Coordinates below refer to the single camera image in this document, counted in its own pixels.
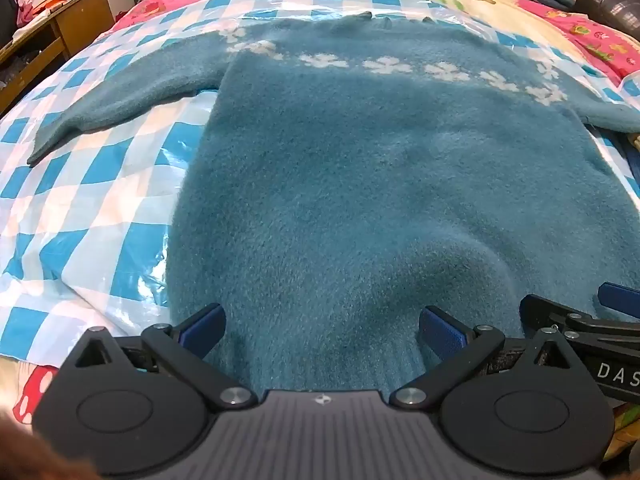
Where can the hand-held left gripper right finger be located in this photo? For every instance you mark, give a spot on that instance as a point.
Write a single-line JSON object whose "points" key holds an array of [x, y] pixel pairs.
{"points": [[440, 331]]}

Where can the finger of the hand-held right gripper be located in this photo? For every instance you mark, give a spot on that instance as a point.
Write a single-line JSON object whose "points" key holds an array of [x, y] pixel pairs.
{"points": [[537, 307], [617, 294]]}

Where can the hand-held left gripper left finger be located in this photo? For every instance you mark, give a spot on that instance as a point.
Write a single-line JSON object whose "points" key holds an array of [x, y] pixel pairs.
{"points": [[205, 325]]}

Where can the teal fuzzy flower-pattern sweater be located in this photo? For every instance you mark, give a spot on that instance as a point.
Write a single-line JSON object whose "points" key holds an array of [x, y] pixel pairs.
{"points": [[380, 170]]}

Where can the person's left forearm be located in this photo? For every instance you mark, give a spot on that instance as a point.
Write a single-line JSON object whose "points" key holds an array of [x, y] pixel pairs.
{"points": [[30, 455]]}

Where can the dark blue striped cloth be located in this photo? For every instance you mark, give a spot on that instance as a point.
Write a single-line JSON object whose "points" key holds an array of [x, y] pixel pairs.
{"points": [[631, 160]]}

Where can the blue white checked plastic sheet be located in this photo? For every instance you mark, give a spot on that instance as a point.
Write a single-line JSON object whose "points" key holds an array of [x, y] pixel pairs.
{"points": [[100, 185]]}

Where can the wooden desk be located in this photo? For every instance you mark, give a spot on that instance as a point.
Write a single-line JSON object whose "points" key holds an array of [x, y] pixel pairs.
{"points": [[75, 15]]}

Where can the pink bag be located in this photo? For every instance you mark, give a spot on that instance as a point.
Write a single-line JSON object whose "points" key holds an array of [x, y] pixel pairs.
{"points": [[22, 10]]}

